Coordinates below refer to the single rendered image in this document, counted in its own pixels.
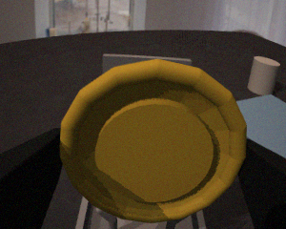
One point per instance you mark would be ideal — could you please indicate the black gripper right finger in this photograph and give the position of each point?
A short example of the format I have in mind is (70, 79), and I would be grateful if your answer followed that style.
(263, 183)

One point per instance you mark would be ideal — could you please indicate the yellow plate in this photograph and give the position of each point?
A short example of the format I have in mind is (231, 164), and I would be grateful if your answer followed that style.
(153, 141)

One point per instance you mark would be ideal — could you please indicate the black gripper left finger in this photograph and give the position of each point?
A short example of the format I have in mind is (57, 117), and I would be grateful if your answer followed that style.
(28, 177)

